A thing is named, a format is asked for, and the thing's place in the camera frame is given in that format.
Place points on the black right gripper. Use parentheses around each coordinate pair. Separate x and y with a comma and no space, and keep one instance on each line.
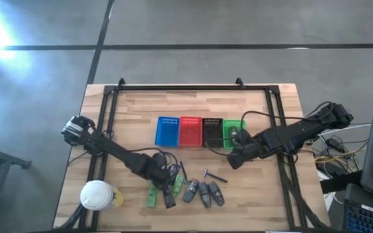
(251,150)

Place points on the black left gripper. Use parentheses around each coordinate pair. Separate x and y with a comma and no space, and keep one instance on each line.
(157,173)

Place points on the black squeeze tube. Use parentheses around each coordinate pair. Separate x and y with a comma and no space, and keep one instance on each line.
(169,199)
(175,170)

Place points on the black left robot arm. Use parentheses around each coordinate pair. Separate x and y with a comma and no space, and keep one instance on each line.
(121,155)

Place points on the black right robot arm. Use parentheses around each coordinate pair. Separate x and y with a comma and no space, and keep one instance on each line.
(296,134)

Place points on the black plastic basket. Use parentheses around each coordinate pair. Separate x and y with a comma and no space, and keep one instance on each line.
(212,132)

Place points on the green plastic basket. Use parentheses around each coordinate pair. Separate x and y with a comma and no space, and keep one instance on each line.
(227,124)

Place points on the blue plastic basket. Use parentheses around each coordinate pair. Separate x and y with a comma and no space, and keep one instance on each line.
(167,132)

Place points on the red plastic basket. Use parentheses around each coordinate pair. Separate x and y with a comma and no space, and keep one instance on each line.
(190,132)

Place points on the white-lidded yellow wipes canister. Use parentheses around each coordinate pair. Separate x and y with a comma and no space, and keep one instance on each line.
(97,195)

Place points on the black power adapter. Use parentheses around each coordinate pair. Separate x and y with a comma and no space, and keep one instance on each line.
(335,144)

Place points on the black keyboard with blue keys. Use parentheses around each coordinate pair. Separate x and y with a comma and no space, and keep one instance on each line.
(368,213)

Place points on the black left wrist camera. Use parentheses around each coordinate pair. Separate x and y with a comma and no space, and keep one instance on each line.
(159,159)

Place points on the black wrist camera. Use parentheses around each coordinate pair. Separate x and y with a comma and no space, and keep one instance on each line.
(159,159)
(242,136)

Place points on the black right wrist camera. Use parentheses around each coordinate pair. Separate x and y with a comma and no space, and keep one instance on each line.
(242,136)

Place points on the black aluminium table frame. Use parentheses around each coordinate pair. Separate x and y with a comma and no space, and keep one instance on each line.
(189,87)

